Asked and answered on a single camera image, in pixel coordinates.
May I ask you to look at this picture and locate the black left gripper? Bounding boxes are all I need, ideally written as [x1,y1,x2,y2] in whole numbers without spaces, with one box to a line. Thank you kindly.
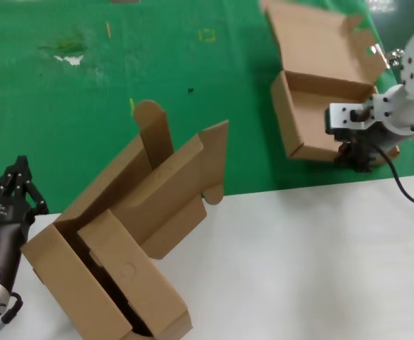
[0,154,50,284]

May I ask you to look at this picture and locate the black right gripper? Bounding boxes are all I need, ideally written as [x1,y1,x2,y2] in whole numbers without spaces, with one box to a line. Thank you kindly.
[335,129,401,174]

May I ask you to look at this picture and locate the brown paper box with hole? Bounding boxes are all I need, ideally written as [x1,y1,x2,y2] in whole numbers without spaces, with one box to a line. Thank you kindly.
[260,0,401,166]

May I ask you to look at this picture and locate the large open cardboard box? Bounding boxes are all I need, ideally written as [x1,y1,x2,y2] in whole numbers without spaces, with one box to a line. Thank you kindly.
[20,99,229,340]

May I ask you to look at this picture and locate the folded brown paper box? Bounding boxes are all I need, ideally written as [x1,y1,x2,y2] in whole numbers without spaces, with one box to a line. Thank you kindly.
[76,208,194,338]

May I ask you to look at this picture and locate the green cloth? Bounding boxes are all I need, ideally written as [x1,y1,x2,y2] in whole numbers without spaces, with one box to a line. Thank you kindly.
[0,0,414,214]

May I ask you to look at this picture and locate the silver binder clip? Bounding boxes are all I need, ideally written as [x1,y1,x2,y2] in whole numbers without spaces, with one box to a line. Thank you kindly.
[371,44,406,70]

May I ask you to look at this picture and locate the clear bubble wrap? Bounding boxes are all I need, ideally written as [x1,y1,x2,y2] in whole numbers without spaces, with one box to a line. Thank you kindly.
[365,0,396,13]

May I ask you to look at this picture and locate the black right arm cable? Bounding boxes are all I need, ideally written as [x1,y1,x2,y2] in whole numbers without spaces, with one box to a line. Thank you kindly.
[369,140,414,209]

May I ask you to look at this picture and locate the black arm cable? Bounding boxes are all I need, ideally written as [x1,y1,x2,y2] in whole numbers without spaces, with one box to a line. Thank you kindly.
[0,291,24,338]
[369,140,414,209]

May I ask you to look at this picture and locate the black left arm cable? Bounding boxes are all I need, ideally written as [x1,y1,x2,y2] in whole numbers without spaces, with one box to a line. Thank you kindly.
[0,291,24,338]

